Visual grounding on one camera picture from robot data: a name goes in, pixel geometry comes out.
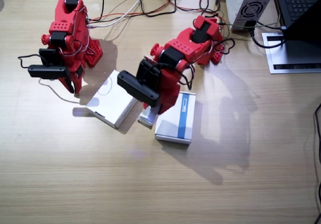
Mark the long black cable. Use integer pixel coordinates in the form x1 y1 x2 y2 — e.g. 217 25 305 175
312 102 321 224

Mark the white box with blue stripe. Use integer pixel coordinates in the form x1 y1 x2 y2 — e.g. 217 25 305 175
154 91 197 145

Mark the white twin cable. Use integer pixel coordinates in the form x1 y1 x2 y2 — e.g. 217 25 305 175
87 0 152 29

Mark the bundle of cables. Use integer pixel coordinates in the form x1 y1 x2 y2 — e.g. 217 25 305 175
87 0 226 24

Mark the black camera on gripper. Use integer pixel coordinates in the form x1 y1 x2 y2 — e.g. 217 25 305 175
117 58 162 107
27 48 69 80

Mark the black looping cable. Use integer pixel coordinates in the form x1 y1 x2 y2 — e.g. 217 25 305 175
99 0 178 21

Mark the white box with grey arc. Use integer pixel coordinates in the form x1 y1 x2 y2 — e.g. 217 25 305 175
85 69 138 129

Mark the thin green cable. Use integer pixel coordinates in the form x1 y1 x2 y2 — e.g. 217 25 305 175
235 8 285 31

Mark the thin white cable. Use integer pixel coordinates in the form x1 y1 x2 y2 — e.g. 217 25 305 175
38 79 81 104

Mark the small white packet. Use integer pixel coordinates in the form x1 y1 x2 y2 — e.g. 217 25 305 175
137 105 160 130

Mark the black power cable with plug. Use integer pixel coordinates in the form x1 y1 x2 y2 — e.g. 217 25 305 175
244 20 288 49

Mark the camera black cable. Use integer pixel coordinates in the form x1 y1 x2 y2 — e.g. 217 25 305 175
147 38 236 90
18 54 42 69

